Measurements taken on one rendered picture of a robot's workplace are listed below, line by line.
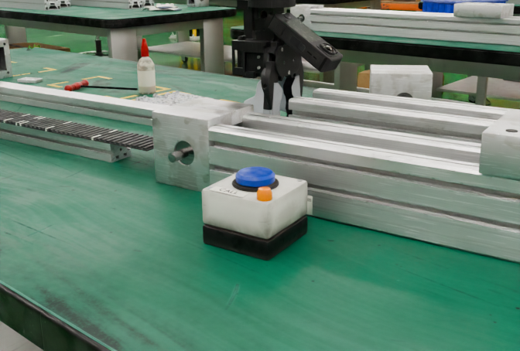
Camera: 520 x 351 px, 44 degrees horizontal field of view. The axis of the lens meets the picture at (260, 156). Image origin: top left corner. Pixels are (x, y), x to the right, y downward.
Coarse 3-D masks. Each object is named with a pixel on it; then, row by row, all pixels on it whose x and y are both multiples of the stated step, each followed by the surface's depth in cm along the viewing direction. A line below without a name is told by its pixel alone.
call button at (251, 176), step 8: (248, 168) 66; (256, 168) 66; (264, 168) 66; (240, 176) 64; (248, 176) 64; (256, 176) 64; (264, 176) 64; (272, 176) 64; (240, 184) 64; (248, 184) 64; (256, 184) 64; (264, 184) 64
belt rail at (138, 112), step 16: (0, 96) 134; (16, 96) 133; (32, 96) 129; (48, 96) 126; (64, 96) 124; (80, 96) 123; (96, 96) 123; (80, 112) 122; (96, 112) 120; (112, 112) 118; (128, 112) 115; (144, 112) 113
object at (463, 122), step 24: (336, 96) 97; (360, 96) 95; (384, 96) 94; (312, 120) 91; (336, 120) 91; (360, 120) 89; (384, 120) 85; (408, 120) 84; (432, 120) 82; (456, 120) 80; (480, 120) 80
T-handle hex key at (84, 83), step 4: (84, 80) 147; (72, 84) 143; (76, 84) 143; (80, 84) 145; (84, 84) 146; (88, 84) 148; (64, 88) 141; (68, 88) 141; (72, 88) 142; (76, 88) 143; (104, 88) 143; (108, 88) 142; (112, 88) 142; (116, 88) 142; (120, 88) 141; (124, 88) 141; (128, 88) 141; (132, 88) 140; (136, 88) 140
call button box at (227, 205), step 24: (216, 192) 64; (240, 192) 63; (288, 192) 64; (216, 216) 64; (240, 216) 63; (264, 216) 61; (288, 216) 64; (216, 240) 65; (240, 240) 63; (264, 240) 62; (288, 240) 65
